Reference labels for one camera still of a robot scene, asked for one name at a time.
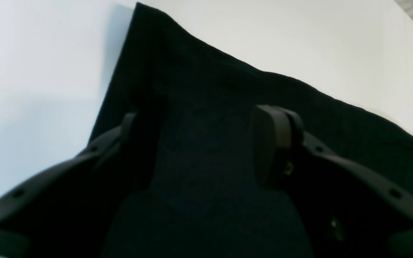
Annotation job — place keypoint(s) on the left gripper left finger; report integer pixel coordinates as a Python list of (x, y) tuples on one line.
[(66, 211)]

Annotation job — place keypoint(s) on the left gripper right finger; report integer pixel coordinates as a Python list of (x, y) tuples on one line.
[(348, 210)]

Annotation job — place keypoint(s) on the black T-shirt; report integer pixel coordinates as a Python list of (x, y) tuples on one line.
[(204, 201)]

